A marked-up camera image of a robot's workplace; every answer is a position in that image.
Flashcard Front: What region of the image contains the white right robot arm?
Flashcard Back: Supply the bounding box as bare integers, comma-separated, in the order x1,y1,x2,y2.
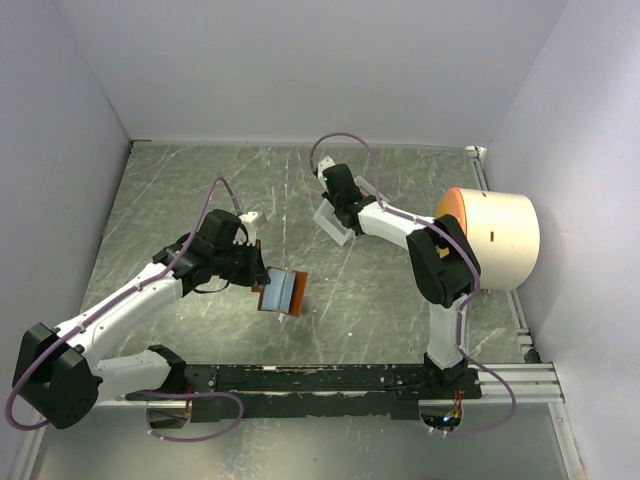
314,157,481,398

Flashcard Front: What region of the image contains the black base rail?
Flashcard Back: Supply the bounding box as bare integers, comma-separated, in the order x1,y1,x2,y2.
123,362,484,424

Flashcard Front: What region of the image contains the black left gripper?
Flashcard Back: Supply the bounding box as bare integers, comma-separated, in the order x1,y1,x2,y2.
212,236,271,286

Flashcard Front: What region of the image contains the white plastic card bin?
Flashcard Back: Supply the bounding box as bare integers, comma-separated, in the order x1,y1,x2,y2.
313,175,375,246

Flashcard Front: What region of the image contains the aluminium extrusion rail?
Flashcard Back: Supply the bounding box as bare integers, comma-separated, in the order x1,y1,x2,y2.
477,363,565,404

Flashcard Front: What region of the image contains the white cylinder with orange lid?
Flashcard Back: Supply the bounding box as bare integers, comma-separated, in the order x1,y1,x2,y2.
436,187,540,290

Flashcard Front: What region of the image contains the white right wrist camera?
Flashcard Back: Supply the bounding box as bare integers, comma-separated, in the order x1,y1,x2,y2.
317,156,335,175

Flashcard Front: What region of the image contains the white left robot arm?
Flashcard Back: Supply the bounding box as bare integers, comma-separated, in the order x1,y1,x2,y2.
10,209,270,429

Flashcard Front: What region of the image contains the brown leather card holder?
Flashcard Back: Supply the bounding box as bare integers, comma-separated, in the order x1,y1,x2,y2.
251,267,308,317

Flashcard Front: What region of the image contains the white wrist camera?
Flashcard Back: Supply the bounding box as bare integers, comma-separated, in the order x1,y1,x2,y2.
239,211,267,236
317,156,335,175

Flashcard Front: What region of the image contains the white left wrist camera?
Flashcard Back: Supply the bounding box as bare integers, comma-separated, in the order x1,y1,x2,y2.
239,211,267,236

